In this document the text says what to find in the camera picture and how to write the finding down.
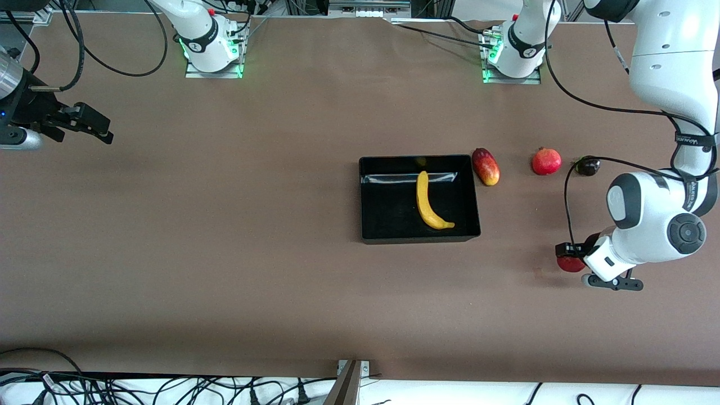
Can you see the dark purple eggplant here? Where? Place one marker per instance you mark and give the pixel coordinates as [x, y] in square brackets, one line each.
[589, 167]

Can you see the aluminium frame post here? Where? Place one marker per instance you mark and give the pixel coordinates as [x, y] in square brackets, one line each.
[433, 8]

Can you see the black power plug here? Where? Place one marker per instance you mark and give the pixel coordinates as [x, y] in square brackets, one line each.
[302, 395]
[252, 396]

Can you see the red yellow mango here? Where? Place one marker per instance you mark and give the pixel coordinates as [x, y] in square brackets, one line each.
[486, 169]

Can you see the grey power strip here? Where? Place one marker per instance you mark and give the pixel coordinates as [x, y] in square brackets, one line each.
[368, 8]

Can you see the red pomegranate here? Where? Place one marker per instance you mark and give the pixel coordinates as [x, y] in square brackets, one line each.
[547, 162]

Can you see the brown table mat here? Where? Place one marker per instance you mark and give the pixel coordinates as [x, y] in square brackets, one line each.
[225, 225]

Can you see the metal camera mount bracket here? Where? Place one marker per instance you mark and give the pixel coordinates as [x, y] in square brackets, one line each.
[346, 388]

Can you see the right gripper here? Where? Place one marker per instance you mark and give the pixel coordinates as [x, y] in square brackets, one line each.
[32, 109]

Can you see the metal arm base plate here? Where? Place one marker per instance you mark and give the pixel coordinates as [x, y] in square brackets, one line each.
[531, 80]
[194, 73]

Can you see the aluminium frame profile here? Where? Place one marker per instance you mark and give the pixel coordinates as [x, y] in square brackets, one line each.
[22, 16]

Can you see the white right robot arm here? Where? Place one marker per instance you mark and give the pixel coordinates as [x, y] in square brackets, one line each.
[197, 28]

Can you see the yellow banana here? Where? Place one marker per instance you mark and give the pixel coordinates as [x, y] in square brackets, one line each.
[422, 197]

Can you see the black plastic box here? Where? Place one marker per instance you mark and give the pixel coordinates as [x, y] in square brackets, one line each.
[394, 219]

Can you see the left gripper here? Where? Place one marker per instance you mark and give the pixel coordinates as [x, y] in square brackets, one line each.
[590, 244]

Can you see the red apple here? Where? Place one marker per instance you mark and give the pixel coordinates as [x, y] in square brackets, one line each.
[569, 264]

